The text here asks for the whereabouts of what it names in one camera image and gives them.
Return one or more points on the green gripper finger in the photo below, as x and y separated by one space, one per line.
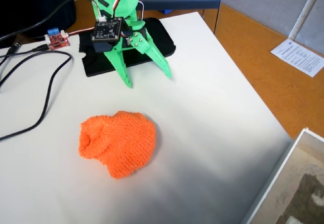
121 67
154 54

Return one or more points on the pink fuzzy cloth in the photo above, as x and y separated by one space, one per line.
121 145

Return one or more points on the small blue item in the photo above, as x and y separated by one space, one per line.
165 11

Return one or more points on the red controller board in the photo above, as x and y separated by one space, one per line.
57 40

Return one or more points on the dark bag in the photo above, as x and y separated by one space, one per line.
30 6

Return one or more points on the white printed paper sheet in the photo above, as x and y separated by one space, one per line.
298 57

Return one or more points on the white pole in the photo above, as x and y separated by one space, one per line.
303 9

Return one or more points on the white framed picture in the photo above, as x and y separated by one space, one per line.
291 188

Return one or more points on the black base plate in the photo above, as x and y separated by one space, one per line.
101 64

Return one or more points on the black camera circuit board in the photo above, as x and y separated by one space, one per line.
107 30

